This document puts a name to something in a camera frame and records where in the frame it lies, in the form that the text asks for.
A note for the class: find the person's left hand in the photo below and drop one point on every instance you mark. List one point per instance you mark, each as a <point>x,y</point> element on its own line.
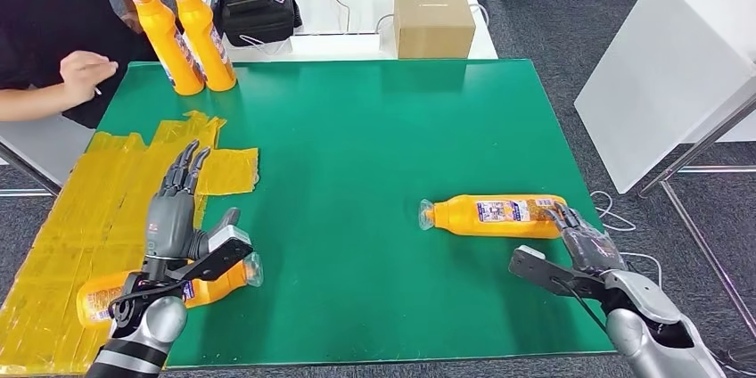
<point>133,21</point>

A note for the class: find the pale grey side table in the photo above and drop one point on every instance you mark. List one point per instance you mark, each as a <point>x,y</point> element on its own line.
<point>41,145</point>

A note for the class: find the brown cardboard box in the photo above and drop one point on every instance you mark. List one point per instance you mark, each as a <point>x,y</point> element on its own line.
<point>434,25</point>

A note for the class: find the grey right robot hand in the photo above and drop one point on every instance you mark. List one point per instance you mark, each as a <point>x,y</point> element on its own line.
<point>593,248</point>

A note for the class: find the person's right hand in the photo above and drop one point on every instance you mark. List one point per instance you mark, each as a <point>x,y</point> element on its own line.
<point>88,74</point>

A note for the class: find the person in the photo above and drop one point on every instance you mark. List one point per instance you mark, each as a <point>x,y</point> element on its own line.
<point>41,15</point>

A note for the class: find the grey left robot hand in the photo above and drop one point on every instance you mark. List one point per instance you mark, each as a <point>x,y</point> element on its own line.
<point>171,222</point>

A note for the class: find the orange bottle clear cap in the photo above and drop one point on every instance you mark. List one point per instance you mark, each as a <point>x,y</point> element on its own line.
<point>460,219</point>
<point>207,27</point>
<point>97,301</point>
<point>165,38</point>

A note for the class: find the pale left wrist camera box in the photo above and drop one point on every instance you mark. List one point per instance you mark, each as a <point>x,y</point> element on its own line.
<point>227,236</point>

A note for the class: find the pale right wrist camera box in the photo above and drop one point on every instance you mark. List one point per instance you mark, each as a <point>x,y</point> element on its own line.
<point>525,260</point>

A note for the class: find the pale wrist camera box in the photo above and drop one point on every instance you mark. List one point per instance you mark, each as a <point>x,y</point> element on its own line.
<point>525,260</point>
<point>227,236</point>

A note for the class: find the white table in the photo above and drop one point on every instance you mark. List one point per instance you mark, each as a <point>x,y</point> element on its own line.
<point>661,74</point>

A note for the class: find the black carry bag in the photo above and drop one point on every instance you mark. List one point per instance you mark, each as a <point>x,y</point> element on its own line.
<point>260,22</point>

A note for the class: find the silver metal table frame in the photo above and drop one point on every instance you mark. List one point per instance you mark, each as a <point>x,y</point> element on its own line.
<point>697,148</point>

